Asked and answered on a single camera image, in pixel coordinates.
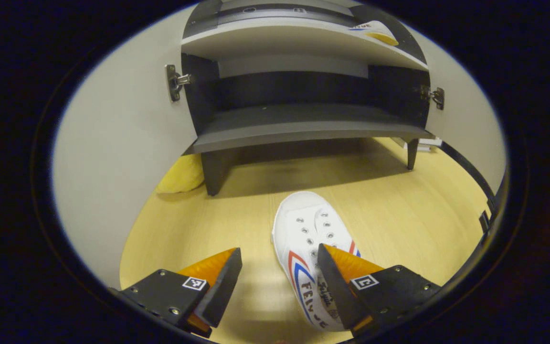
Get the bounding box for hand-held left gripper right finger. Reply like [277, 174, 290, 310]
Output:
[317, 243, 443, 335]

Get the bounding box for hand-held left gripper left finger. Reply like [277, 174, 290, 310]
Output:
[113, 247, 243, 337]

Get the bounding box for yellow plush toy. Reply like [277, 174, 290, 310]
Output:
[156, 153, 205, 194]

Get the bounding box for grey shoe cabinet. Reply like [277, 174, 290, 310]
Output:
[180, 0, 435, 196]

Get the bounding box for white canvas shoe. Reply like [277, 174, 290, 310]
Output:
[349, 20, 400, 47]
[271, 191, 361, 333]

